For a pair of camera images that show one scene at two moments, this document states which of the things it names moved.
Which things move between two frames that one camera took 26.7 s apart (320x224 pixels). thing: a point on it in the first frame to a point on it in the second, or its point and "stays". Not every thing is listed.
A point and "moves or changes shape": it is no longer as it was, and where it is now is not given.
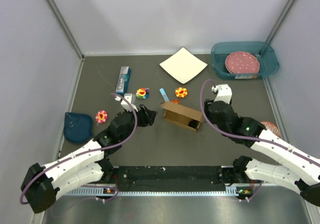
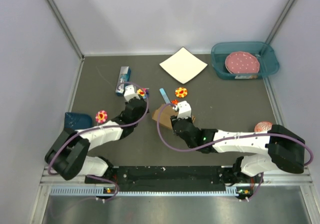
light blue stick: [164, 95] stays
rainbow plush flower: [142, 93] stays
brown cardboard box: [182, 115] moves or changes shape
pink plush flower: [101, 116] stays
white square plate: [184, 65] stays
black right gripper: [207, 112] to [174, 119]
